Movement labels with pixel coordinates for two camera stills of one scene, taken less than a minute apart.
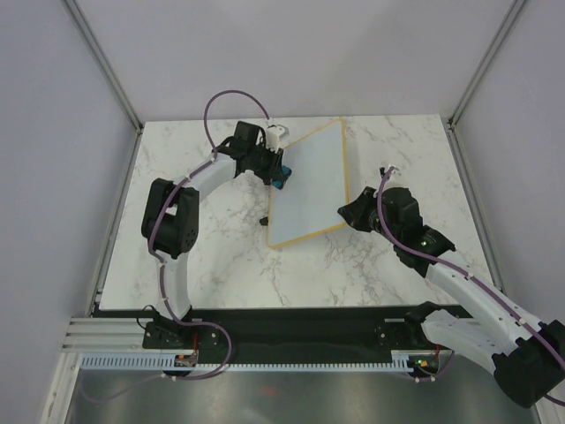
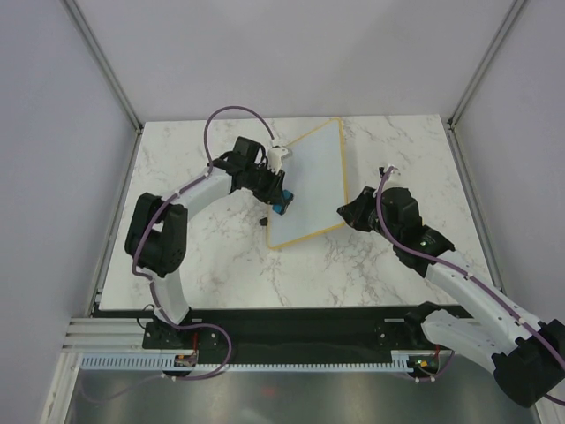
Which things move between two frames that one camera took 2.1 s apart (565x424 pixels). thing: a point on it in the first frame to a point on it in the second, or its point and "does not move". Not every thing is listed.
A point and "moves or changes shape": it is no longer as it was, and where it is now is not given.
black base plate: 291,330 does not move
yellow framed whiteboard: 308,202 does not move
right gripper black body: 365,217 does not move
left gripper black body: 268,163 to 272,187
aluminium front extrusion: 105,335 does not move
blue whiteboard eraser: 286,172 moves or changes shape
